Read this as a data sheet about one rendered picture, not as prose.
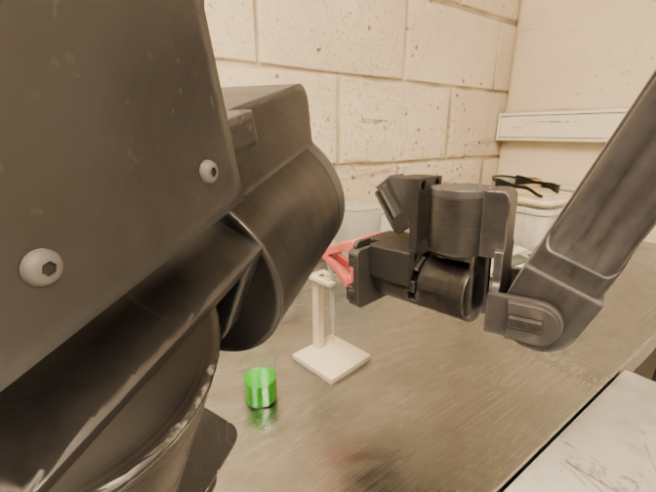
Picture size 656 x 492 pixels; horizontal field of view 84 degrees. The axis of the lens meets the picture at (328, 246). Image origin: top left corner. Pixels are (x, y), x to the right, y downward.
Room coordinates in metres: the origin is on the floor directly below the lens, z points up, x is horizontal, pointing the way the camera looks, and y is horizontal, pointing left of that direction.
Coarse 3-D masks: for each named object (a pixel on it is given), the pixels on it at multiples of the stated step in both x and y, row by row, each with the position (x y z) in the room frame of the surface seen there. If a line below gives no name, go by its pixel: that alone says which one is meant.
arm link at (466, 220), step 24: (432, 192) 0.33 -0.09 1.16; (456, 192) 0.31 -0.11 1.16; (480, 192) 0.30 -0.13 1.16; (504, 192) 0.30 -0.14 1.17; (432, 216) 0.33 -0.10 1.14; (456, 216) 0.31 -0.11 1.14; (480, 216) 0.30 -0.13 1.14; (504, 216) 0.29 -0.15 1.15; (432, 240) 0.32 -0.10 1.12; (456, 240) 0.31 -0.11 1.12; (480, 240) 0.30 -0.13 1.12; (504, 240) 0.29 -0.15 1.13; (504, 264) 0.29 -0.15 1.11; (504, 288) 0.30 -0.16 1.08; (504, 312) 0.27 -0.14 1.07; (528, 312) 0.25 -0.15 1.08; (552, 312) 0.25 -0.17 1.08; (504, 336) 0.26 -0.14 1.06; (528, 336) 0.25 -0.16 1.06; (552, 336) 0.24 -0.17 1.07
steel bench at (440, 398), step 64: (640, 256) 0.91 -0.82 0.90; (384, 320) 0.57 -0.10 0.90; (448, 320) 0.57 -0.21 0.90; (640, 320) 0.57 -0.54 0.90; (320, 384) 0.40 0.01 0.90; (384, 384) 0.40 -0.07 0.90; (448, 384) 0.40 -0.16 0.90; (512, 384) 0.40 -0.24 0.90; (576, 384) 0.40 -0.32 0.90; (256, 448) 0.30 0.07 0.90; (320, 448) 0.30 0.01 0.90; (384, 448) 0.30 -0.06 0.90; (448, 448) 0.30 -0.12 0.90; (512, 448) 0.30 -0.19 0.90
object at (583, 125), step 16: (512, 112) 1.38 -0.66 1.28; (528, 112) 1.34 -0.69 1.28; (544, 112) 1.29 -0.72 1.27; (560, 112) 1.25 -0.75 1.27; (576, 112) 1.21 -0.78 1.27; (592, 112) 1.18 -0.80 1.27; (608, 112) 1.18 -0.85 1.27; (624, 112) 1.15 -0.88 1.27; (512, 128) 1.37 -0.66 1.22; (528, 128) 1.33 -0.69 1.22; (544, 128) 1.29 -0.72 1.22; (560, 128) 1.24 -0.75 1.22; (576, 128) 1.21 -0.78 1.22; (592, 128) 1.17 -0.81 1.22; (608, 128) 1.14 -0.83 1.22
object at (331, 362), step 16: (320, 272) 0.48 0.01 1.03; (320, 288) 0.47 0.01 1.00; (320, 304) 0.47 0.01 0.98; (320, 320) 0.47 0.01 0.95; (320, 336) 0.47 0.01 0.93; (304, 352) 0.46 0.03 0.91; (320, 352) 0.46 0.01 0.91; (336, 352) 0.46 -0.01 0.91; (352, 352) 0.46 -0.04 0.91; (320, 368) 0.42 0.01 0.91; (336, 368) 0.42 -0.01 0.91; (352, 368) 0.43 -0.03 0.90
